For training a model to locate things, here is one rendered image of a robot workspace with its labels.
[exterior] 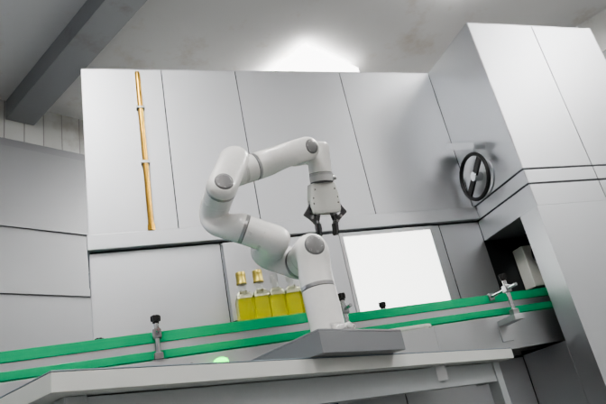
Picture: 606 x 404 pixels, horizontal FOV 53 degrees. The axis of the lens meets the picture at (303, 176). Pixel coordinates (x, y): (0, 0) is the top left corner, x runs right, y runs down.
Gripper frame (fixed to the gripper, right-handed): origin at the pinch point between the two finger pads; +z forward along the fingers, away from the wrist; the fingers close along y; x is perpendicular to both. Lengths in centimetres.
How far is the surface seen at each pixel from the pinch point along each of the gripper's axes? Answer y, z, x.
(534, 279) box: -103, 24, -33
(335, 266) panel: -17.9, 10.5, -40.6
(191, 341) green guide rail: 44, 29, -9
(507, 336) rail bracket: -70, 43, -13
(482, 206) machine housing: -90, -9, -42
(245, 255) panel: 16.8, 3.1, -42.7
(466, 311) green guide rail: -58, 32, -18
